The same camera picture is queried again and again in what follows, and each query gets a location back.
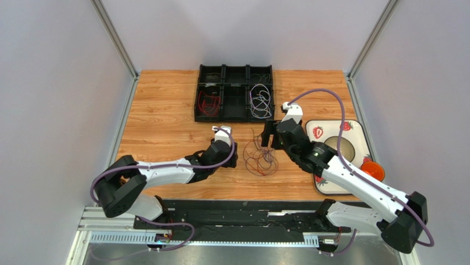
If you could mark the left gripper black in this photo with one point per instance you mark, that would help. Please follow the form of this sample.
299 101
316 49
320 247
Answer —
232 163

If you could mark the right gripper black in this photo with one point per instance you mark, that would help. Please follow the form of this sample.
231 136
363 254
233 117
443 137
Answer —
275 134

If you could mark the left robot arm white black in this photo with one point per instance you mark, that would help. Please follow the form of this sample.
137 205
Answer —
119 189

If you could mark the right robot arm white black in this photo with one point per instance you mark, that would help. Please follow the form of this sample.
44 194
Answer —
398 218

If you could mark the black six-compartment tray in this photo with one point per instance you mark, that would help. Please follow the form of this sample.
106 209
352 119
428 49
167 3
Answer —
241 94

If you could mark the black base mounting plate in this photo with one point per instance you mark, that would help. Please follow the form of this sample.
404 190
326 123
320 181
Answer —
245 220

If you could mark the beige ceramic bowl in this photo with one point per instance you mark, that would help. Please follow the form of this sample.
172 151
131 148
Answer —
346 147

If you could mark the orange plastic cup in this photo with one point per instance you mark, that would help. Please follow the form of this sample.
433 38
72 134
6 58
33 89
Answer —
374 170

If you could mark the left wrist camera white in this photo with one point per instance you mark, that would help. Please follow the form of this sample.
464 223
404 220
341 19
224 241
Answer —
223 133

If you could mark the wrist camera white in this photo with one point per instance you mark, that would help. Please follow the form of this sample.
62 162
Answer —
223 133
292 111

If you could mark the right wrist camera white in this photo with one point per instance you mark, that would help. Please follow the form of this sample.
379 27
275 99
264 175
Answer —
292 111

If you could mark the aluminium frame rail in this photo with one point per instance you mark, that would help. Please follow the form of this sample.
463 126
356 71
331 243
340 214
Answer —
128 240

